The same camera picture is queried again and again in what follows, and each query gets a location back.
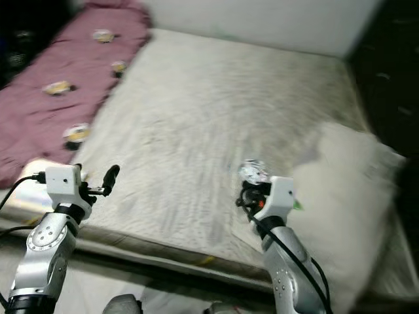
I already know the clear plastic wrapper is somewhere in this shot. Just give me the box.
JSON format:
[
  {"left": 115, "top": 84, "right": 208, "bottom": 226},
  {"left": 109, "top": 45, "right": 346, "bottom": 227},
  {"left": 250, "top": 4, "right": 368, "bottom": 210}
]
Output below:
[{"left": 239, "top": 159, "right": 269, "bottom": 186}]

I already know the white pillow with tree print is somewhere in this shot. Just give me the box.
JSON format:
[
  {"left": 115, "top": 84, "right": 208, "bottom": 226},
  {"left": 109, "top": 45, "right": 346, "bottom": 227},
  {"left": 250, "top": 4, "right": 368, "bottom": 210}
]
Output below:
[{"left": 231, "top": 121, "right": 408, "bottom": 313}]

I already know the white quilted mattress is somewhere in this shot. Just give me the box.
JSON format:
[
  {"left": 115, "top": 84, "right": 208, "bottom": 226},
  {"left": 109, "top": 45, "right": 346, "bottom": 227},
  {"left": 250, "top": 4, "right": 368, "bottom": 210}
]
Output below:
[{"left": 0, "top": 27, "right": 419, "bottom": 308}]

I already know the purple quilt with cartoon prints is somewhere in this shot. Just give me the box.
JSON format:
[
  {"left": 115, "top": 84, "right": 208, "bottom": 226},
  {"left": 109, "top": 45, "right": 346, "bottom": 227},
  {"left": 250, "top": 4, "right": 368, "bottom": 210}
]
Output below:
[{"left": 0, "top": 0, "right": 153, "bottom": 190}]

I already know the silver robot left leg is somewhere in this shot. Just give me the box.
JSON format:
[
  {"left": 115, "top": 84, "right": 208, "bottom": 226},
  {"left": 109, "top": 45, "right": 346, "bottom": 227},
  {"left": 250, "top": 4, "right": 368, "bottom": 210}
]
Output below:
[{"left": 105, "top": 294, "right": 145, "bottom": 314}]

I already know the black bag with white print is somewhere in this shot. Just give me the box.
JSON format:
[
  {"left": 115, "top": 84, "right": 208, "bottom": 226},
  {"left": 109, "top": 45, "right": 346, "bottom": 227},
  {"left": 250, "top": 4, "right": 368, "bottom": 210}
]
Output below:
[{"left": 0, "top": 0, "right": 79, "bottom": 86}]

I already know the dark tufted headboard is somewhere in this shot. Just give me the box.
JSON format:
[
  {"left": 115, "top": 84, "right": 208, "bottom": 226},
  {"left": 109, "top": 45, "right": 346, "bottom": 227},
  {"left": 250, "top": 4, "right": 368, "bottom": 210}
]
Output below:
[{"left": 347, "top": 0, "right": 419, "bottom": 158}]

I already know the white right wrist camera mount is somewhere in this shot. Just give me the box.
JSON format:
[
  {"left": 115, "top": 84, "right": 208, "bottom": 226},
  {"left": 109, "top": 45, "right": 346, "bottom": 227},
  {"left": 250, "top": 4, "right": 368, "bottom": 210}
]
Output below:
[{"left": 268, "top": 175, "right": 295, "bottom": 223}]

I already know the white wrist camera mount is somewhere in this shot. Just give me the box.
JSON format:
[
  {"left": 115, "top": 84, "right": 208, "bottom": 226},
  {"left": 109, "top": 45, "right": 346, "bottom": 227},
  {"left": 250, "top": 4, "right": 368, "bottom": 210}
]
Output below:
[
  {"left": 268, "top": 175, "right": 295, "bottom": 223},
  {"left": 46, "top": 164, "right": 83, "bottom": 205}
]

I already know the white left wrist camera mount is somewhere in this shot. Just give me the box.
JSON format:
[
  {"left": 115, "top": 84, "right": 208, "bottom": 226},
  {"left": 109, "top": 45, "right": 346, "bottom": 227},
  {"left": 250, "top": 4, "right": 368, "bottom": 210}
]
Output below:
[{"left": 46, "top": 164, "right": 83, "bottom": 205}]

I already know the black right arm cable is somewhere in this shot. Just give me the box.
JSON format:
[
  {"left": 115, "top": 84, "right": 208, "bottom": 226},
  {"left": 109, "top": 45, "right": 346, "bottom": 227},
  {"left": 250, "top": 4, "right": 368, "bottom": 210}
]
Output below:
[{"left": 239, "top": 196, "right": 335, "bottom": 314}]

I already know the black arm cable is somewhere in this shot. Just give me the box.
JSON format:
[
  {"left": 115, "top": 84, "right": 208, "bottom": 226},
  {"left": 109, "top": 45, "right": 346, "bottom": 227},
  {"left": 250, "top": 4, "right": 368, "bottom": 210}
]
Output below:
[
  {"left": 0, "top": 171, "right": 48, "bottom": 237},
  {"left": 239, "top": 196, "right": 335, "bottom": 314}
]

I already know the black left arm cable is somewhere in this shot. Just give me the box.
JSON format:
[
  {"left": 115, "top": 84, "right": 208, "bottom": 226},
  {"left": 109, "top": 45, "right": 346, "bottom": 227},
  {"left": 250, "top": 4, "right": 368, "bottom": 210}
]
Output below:
[{"left": 0, "top": 171, "right": 48, "bottom": 237}]

